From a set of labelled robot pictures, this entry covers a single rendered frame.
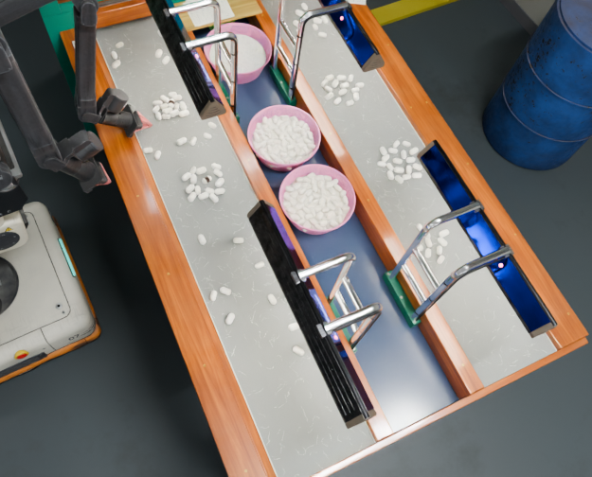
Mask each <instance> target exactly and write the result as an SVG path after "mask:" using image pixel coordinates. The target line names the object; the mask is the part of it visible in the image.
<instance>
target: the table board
mask: <svg viewBox="0 0 592 477"><path fill-rule="evenodd" d="M586 344H588V341H587V340H586V338H585V337H583V338H581V339H580V340H578V341H576V342H575V343H573V344H570V345H568V346H566V347H564V348H562V349H560V350H557V351H556V352H554V353H552V354H550V355H548V356H546V357H544V358H543V359H541V360H539V361H537V362H534V363H532V364H530V365H528V366H526V367H524V368H522V369H520V370H518V371H516V372H514V373H512V374H510V375H508V376H507V377H505V378H503V379H501V380H498V381H496V382H494V383H493V384H491V385H489V386H487V387H485V388H483V389H481V390H479V391H477V392H475V393H473V394H471V395H469V396H468V397H464V398H462V399H460V400H458V401H456V402H454V403H452V404H450V405H448V406H446V407H444V408H442V409H440V410H438V411H436V412H434V413H433V414H431V415H429V416H427V417H425V418H423V419H421V420H419V421H417V422H415V423H413V424H411V425H409V426H407V427H405V428H403V429H401V430H399V431H397V432H395V433H394V434H392V435H390V436H388V437H386V438H385V439H383V440H381V441H379V442H376V443H374V444H372V445H370V446H368V447H366V448H364V449H363V450H360V451H358V452H356V453H355V454H353V455H351V456H349V457H347V458H345V459H343V460H341V461H339V462H337V463H335V464H333V465H331V466H329V467H327V468H324V469H322V470H320V471H318V472H317V473H315V474H313V475H311V476H309V477H328V476H330V475H332V474H334V473H335V472H337V471H339V470H341V469H343V468H346V467H348V466H349V465H351V464H353V463H355V462H357V461H359V460H361V459H363V458H365V457H367V456H369V455H371V454H373V453H374V452H376V451H379V450H381V449H383V448H385V447H387V446H388V445H390V444H392V443H394V442H396V441H398V440H400V439H402V438H404V437H406V436H408V435H410V434H412V433H414V432H416V431H418V430H420V429H422V428H424V427H425V426H427V425H429V424H431V423H433V422H435V421H437V420H439V419H441V418H443V417H445V416H447V415H449V414H451V413H453V412H455V411H457V410H459V409H461V408H463V407H464V406H466V405H468V404H470V403H472V402H474V401H476V400H478V399H480V398H483V397H485V396H487V395H488V394H490V393H492V392H494V391H496V390H498V389H500V388H501V387H503V386H505V385H507V384H509V383H511V382H513V381H515V380H518V379H520V378H522V377H524V376H526V375H527V374H529V373H531V372H533V371H535V370H537V369H538V368H540V367H542V366H544V365H546V364H548V363H550V362H553V361H555V360H557V359H559V358H561V357H563V356H564V355H566V354H568V353H570V352H572V351H574V350H576V349H577V348H579V347H581V346H583V345H586Z"/></svg>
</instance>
